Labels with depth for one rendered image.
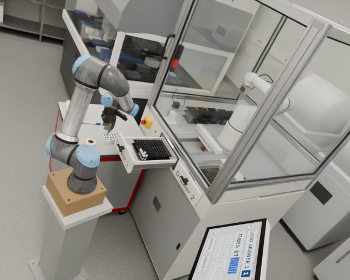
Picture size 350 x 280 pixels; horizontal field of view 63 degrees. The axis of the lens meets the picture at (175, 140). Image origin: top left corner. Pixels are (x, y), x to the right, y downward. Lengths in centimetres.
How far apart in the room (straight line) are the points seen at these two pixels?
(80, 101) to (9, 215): 137
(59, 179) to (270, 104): 111
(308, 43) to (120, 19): 142
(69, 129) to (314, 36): 114
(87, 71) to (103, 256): 149
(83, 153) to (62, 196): 25
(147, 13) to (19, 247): 192
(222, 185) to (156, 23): 140
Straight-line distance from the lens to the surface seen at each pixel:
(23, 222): 251
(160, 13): 240
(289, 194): 227
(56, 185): 159
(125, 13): 230
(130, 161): 176
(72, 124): 145
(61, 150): 148
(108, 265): 238
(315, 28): 133
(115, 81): 134
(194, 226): 185
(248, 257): 127
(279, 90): 136
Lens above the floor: 202
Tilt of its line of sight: 32 degrees down
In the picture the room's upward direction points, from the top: 25 degrees clockwise
